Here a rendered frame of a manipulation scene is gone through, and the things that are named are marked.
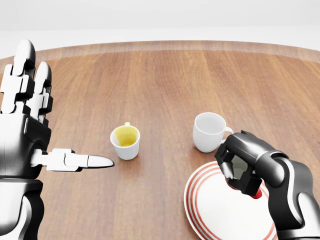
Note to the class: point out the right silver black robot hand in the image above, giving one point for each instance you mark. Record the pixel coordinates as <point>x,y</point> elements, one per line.
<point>246,160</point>

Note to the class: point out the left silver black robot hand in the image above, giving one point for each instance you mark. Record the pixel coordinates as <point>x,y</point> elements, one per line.
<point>17,140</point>

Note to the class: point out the red mug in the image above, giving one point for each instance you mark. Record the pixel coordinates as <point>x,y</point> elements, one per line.
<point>257,194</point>

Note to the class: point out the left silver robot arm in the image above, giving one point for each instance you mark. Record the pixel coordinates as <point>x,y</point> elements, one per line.
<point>15,210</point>

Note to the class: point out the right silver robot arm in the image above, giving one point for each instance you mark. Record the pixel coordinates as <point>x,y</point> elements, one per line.
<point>297,200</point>

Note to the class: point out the white mug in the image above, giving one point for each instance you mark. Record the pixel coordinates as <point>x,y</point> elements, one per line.
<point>208,133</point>

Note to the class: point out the white plate with red rings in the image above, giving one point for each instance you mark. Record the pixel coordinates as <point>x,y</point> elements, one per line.
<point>225,212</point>

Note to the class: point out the white cup with yellow inside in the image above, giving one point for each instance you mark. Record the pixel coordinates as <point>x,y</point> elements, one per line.
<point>126,142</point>

